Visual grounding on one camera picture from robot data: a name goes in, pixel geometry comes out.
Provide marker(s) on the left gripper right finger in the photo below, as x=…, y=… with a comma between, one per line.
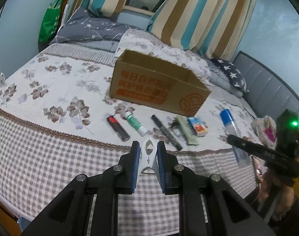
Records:
x=166, y=162

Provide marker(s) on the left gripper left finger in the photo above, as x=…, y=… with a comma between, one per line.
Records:
x=127, y=178

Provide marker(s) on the white plastic clip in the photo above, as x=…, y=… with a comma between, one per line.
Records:
x=148, y=151

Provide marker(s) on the blue cap clear bottle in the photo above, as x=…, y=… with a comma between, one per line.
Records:
x=233, y=134

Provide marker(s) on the pink white plush item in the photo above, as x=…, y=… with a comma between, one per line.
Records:
x=265, y=130

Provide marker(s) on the green tissue packet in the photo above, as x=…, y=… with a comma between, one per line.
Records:
x=186, y=131

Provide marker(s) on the white green tube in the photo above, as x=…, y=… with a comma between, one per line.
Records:
x=134, y=122

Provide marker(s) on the red black lighter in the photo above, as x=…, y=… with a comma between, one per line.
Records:
x=119, y=130

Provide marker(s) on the blue orange cartoon carton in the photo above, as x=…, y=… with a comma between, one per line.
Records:
x=198, y=127

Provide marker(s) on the black pen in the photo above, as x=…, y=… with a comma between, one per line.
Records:
x=166, y=132

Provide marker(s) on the grey padded headboard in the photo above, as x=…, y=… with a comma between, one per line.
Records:
x=268, y=94

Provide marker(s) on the floral checked bedspread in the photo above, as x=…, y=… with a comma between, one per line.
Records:
x=53, y=127

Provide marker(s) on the brown cardboard box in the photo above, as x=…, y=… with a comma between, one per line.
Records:
x=156, y=83

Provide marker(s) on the navy star pillow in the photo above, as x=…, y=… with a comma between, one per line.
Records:
x=235, y=76

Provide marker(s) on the grey blue patterned quilt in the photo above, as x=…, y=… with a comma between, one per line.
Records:
x=87, y=30

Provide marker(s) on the right striped pillow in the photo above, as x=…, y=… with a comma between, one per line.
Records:
x=211, y=28

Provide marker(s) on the green shopping bag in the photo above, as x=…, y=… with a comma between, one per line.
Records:
x=50, y=21

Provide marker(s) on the white plug on cable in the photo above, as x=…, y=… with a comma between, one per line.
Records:
x=2, y=80

